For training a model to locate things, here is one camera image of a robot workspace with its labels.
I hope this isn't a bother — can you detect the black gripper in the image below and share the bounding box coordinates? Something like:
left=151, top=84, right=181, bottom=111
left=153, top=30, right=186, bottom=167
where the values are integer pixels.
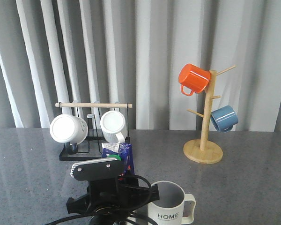
left=66, top=175, right=159, bottom=225

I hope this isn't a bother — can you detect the blue white milk carton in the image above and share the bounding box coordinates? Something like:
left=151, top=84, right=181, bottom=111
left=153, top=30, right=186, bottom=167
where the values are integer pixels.
left=102, top=143, right=135, bottom=175

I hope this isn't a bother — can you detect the white HOME mug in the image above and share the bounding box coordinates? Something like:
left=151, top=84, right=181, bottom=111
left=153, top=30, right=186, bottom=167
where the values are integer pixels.
left=148, top=180, right=196, bottom=225

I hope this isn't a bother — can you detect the white ribbed mug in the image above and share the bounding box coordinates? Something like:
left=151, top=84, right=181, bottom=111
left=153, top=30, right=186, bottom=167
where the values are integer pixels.
left=100, top=111, right=127, bottom=143

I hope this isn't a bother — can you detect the white mug with smiley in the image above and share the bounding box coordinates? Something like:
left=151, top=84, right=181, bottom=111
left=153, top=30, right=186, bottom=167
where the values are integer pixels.
left=50, top=114, right=89, bottom=155

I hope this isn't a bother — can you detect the wooden mug tree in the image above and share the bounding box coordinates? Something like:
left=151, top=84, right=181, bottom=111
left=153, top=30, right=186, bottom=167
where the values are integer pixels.
left=183, top=65, right=236, bottom=164

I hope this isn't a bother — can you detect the blue mug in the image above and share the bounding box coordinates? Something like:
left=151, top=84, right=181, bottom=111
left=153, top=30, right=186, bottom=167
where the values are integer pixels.
left=210, top=105, right=238, bottom=132

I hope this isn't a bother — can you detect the orange mug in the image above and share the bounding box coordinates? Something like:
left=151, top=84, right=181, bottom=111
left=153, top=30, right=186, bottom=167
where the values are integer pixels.
left=178, top=64, right=211, bottom=96

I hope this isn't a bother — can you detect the grey white curtain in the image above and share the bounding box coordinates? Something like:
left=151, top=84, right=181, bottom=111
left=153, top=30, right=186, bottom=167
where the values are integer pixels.
left=0, top=0, right=281, bottom=132

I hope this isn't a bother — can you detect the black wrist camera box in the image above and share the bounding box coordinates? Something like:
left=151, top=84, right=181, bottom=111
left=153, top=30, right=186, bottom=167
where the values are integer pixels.
left=70, top=157, right=124, bottom=181

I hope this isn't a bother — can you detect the black cable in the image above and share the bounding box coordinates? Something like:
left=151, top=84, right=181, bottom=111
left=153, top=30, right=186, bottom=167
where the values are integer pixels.
left=43, top=174, right=160, bottom=225

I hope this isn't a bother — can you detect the black wire mug rack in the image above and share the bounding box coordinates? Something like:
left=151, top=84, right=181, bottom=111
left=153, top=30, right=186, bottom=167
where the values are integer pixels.
left=55, top=101, right=133, bottom=161

